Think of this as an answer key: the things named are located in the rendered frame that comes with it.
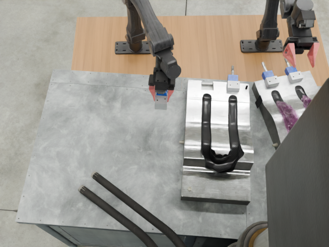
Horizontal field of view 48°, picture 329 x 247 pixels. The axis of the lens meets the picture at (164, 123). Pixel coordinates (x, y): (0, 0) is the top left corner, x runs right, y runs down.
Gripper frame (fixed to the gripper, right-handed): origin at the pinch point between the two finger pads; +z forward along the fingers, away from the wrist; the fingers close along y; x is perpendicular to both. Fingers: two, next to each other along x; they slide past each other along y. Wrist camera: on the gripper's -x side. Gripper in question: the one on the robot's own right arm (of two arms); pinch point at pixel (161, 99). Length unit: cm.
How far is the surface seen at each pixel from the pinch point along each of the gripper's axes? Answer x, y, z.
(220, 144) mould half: -14.8, 23.9, 9.1
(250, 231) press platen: -81, 20, -26
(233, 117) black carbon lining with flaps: 0.5, 29.8, 7.1
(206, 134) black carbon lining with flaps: -8.6, 18.7, 9.5
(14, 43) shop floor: 128, -116, 44
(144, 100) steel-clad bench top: 13.2, -8.0, 10.2
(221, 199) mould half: -28.4, 25.5, 24.5
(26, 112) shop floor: 77, -94, 69
